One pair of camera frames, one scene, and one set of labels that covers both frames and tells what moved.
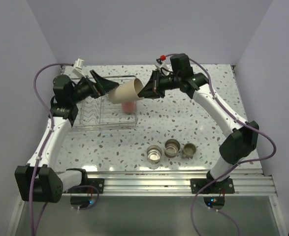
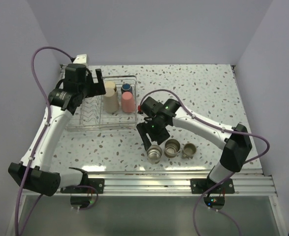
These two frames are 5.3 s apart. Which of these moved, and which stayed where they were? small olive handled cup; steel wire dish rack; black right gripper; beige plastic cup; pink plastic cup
Moved: black right gripper; beige plastic cup
Stayed: pink plastic cup; small olive handled cup; steel wire dish rack
